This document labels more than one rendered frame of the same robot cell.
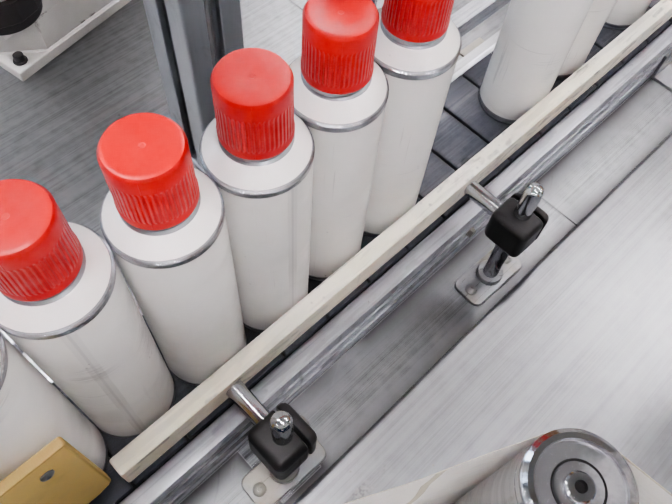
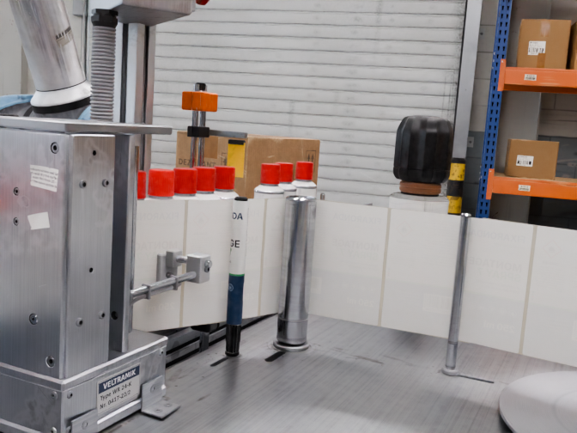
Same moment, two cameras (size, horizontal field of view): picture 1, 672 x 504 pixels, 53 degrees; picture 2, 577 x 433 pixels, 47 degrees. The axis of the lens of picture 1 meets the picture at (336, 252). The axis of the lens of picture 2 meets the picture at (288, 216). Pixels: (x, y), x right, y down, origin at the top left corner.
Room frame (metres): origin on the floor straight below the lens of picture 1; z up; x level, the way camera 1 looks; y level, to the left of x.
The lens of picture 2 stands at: (-0.72, 0.14, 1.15)
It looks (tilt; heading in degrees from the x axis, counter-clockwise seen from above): 8 degrees down; 345
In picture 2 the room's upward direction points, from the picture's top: 4 degrees clockwise
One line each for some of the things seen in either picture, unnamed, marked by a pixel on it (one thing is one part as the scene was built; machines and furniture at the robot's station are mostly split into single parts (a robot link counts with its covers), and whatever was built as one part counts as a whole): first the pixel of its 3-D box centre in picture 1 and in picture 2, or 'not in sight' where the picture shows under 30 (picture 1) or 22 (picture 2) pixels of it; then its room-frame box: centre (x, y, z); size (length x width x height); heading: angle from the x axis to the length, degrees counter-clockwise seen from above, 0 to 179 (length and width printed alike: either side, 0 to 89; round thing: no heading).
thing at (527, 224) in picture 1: (510, 235); not in sight; (0.25, -0.12, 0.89); 0.03 x 0.03 x 0.12; 50
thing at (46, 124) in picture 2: not in sight; (75, 124); (-0.11, 0.17, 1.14); 0.14 x 0.11 x 0.01; 140
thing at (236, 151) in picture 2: not in sight; (235, 158); (0.33, -0.05, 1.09); 0.03 x 0.01 x 0.06; 50
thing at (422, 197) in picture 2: not in sight; (416, 219); (0.15, -0.29, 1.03); 0.09 x 0.09 x 0.30
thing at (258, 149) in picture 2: not in sight; (247, 186); (1.00, -0.21, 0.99); 0.30 x 0.24 x 0.27; 128
